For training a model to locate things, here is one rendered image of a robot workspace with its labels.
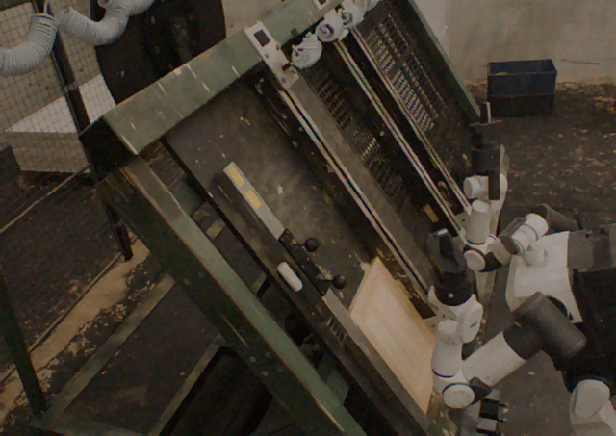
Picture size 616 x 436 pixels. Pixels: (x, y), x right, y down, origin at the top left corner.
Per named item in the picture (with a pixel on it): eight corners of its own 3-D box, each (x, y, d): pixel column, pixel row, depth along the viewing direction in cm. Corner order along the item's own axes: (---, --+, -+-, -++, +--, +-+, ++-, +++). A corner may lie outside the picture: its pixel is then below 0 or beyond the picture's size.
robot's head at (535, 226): (553, 241, 156) (543, 214, 153) (532, 264, 151) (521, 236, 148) (532, 239, 161) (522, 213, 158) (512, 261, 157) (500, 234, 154)
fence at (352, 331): (415, 436, 167) (426, 434, 165) (213, 176, 142) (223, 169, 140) (419, 423, 171) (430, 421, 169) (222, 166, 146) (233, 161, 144)
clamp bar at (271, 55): (437, 351, 194) (503, 335, 180) (219, 50, 162) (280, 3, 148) (442, 331, 201) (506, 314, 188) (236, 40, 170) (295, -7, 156)
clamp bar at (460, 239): (459, 268, 230) (515, 248, 217) (285, 9, 199) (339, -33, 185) (463, 253, 238) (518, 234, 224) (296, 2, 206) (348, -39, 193)
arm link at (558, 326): (538, 360, 147) (582, 328, 141) (534, 374, 139) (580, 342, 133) (505, 324, 149) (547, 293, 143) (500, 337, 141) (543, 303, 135)
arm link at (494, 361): (459, 380, 161) (520, 334, 151) (469, 419, 150) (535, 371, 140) (428, 362, 157) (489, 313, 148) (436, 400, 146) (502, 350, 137)
